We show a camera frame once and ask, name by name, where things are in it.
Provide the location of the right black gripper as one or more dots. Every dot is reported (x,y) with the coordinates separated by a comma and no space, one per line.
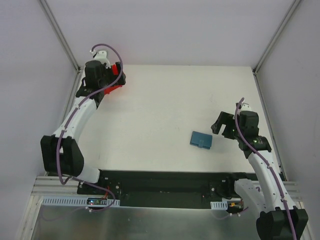
(225,124)

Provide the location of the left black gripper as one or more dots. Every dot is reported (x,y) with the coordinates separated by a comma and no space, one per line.
(119,79)

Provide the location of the red plastic bin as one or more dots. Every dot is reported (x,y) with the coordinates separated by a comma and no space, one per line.
(113,73)

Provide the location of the blue card holder wallet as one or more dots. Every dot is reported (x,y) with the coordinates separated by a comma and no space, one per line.
(201,140)

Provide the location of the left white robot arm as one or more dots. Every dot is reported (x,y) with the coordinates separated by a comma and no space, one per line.
(61,153)

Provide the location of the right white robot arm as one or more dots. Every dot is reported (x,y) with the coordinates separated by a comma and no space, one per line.
(277,216)

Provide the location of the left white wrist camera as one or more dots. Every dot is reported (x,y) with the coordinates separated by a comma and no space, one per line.
(102,57)

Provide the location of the left aluminium frame post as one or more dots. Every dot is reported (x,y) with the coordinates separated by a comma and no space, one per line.
(59,34)

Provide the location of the aluminium frame post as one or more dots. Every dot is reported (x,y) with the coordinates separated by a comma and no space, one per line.
(281,27)
(59,34)

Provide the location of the right white cable duct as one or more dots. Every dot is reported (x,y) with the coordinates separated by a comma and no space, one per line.
(219,205)

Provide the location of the white cable duct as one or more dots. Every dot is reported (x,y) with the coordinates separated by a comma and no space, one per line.
(69,201)
(219,205)

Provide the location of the aluminium rail profile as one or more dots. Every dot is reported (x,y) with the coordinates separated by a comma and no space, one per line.
(51,186)

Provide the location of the right aluminium frame post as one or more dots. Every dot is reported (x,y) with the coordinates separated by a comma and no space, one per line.
(281,27)

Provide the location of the left white cable duct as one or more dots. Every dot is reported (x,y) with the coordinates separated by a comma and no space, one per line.
(69,201)

